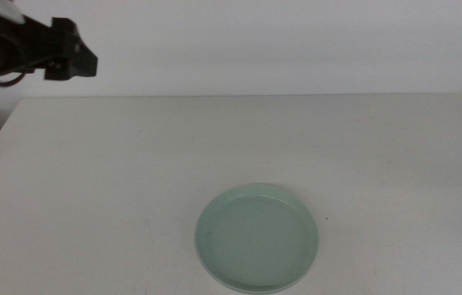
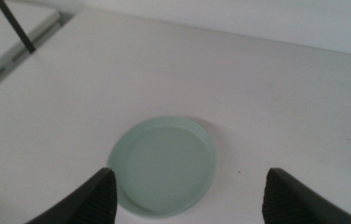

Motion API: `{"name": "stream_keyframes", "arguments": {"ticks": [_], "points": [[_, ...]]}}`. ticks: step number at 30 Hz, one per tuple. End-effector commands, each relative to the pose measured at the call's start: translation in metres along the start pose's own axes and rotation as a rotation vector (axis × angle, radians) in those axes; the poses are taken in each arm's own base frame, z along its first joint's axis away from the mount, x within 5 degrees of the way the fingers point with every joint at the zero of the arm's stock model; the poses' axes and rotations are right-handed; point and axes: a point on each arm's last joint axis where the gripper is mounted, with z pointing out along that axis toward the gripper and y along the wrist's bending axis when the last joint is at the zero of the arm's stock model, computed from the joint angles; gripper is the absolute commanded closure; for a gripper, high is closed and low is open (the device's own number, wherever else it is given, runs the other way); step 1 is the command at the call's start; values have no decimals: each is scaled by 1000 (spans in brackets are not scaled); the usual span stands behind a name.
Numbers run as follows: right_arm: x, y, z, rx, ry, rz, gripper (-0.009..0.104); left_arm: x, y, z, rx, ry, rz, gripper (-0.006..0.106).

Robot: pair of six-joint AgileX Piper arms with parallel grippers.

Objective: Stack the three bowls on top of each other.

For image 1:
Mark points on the pale green shallow bowl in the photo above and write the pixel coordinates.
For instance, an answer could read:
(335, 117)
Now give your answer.
(255, 239)

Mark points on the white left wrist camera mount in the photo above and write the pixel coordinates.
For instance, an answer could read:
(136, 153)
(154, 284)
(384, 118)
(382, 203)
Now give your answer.
(7, 10)

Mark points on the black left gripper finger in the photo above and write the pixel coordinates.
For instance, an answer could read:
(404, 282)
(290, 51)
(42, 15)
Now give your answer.
(83, 61)

